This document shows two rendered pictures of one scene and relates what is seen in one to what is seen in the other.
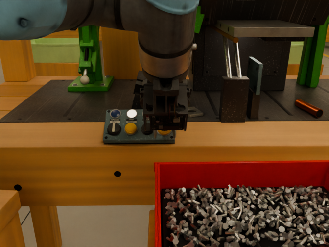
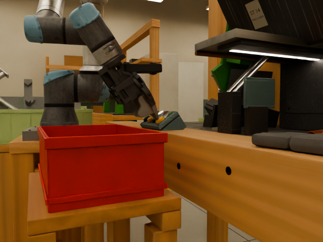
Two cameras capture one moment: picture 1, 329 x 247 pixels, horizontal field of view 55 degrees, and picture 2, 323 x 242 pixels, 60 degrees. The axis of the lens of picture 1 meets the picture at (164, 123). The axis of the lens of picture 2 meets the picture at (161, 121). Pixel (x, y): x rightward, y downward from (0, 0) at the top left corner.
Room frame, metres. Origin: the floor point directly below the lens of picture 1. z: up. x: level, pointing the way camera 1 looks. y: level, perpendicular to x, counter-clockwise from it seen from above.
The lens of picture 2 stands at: (0.27, -0.76, 0.97)
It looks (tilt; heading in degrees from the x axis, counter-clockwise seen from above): 3 degrees down; 66
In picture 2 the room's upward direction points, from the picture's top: straight up
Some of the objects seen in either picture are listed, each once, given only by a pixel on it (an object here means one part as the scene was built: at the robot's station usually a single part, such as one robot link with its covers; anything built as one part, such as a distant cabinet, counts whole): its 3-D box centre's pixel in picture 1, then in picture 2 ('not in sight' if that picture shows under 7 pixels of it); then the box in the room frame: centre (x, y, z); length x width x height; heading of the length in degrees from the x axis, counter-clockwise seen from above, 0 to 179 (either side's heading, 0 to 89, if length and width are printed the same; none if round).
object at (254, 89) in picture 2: (252, 87); (259, 106); (0.78, -0.22, 0.97); 0.10 x 0.02 x 0.14; 1
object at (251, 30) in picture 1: (247, 26); (274, 51); (0.84, -0.21, 1.11); 0.39 x 0.16 x 0.03; 1
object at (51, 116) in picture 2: not in sight; (59, 115); (0.36, 0.45, 0.93); 0.15 x 0.15 x 0.10
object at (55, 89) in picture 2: not in sight; (60, 87); (0.36, 0.45, 1.05); 0.13 x 0.12 x 0.14; 169
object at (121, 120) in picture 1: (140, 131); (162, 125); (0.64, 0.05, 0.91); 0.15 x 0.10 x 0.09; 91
